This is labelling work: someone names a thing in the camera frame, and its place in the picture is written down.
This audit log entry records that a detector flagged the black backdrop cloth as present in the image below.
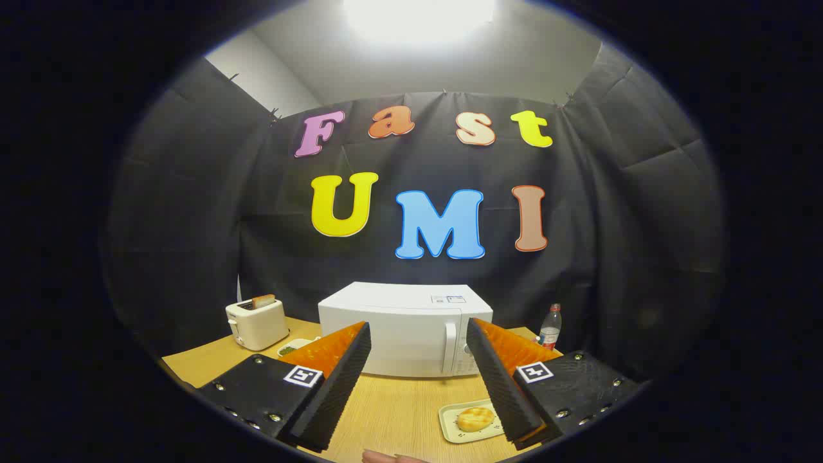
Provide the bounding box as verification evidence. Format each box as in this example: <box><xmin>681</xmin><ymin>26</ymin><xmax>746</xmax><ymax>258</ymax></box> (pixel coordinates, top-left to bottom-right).
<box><xmin>106</xmin><ymin>42</ymin><xmax>727</xmax><ymax>380</ymax></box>

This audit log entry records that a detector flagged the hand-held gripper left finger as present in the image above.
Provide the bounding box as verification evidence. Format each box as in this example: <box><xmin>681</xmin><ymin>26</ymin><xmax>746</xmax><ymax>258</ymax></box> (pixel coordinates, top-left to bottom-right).
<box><xmin>196</xmin><ymin>322</ymin><xmax>372</xmax><ymax>453</ymax></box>

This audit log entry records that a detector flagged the white divided bean dish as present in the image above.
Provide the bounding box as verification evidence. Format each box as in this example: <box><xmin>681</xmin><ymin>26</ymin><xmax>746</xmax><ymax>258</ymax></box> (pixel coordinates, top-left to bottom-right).
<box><xmin>277</xmin><ymin>338</ymin><xmax>320</xmax><ymax>358</ymax></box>

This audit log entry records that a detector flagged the golden bread bun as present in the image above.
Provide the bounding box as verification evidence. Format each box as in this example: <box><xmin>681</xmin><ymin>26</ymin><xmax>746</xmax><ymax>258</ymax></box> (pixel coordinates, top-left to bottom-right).
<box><xmin>457</xmin><ymin>407</ymin><xmax>496</xmax><ymax>433</ymax></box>

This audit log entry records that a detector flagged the clear bottle with red label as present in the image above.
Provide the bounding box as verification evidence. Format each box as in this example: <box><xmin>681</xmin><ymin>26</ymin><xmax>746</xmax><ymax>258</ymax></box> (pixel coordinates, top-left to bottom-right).
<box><xmin>539</xmin><ymin>304</ymin><xmax>563</xmax><ymax>351</ymax></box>

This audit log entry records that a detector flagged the cream toaster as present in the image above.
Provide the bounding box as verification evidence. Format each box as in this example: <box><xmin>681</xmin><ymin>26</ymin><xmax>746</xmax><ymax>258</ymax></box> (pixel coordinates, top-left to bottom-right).
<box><xmin>225</xmin><ymin>298</ymin><xmax>290</xmax><ymax>351</ymax></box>

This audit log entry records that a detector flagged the pale green rectangular plate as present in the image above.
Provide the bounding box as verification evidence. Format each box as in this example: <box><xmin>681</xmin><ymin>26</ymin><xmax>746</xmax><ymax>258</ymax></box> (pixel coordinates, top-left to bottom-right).
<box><xmin>439</xmin><ymin>399</ymin><xmax>509</xmax><ymax>444</ymax></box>

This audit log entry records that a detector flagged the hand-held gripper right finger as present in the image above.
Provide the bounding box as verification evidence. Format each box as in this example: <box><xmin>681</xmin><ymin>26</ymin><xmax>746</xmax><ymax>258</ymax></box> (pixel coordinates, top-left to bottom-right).
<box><xmin>466</xmin><ymin>318</ymin><xmax>644</xmax><ymax>451</ymax></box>

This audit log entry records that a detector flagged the white microwave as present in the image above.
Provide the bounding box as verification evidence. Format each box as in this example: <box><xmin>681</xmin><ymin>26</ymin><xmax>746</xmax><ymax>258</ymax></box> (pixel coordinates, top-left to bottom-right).
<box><xmin>318</xmin><ymin>282</ymin><xmax>494</xmax><ymax>378</ymax></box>

